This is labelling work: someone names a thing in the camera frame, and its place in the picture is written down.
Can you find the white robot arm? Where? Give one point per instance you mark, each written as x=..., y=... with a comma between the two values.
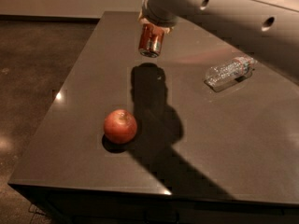
x=267, y=30

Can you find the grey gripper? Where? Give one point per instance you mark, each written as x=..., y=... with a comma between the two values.
x=158, y=15

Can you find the red coke can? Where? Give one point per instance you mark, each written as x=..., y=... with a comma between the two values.
x=151, y=40

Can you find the clear plastic water bottle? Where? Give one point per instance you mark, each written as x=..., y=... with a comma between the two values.
x=219, y=75

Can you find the red apple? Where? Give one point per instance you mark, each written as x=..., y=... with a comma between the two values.
x=120, y=127

